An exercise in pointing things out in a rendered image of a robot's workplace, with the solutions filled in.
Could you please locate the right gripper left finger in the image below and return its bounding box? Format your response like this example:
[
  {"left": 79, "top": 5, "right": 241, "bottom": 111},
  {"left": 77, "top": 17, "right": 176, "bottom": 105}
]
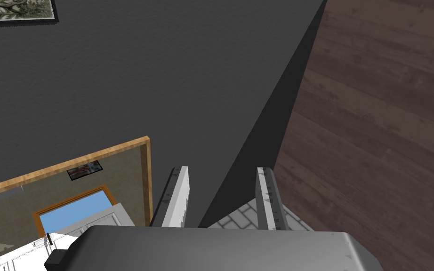
[{"left": 151, "top": 166, "right": 191, "bottom": 228}]

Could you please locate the blue window with orange frame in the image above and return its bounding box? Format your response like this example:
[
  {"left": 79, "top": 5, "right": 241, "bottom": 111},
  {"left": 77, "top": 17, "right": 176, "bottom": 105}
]
[{"left": 32, "top": 184, "right": 119, "bottom": 237}]

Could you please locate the white panelled door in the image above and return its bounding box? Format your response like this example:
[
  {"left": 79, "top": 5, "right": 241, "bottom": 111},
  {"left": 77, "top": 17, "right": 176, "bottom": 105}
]
[{"left": 0, "top": 203, "right": 136, "bottom": 271}]

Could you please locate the small dark framed picture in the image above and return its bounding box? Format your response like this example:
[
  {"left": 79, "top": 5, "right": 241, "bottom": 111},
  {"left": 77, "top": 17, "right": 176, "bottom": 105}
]
[{"left": 66, "top": 159, "right": 104, "bottom": 181}]

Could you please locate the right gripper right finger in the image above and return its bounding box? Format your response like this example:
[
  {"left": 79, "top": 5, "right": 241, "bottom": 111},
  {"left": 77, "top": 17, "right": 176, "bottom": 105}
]
[{"left": 255, "top": 167, "right": 289, "bottom": 231}]

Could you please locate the framed landscape picture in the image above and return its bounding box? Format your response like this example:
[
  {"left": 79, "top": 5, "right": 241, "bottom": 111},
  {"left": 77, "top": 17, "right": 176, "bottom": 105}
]
[{"left": 0, "top": 0, "right": 59, "bottom": 27}]

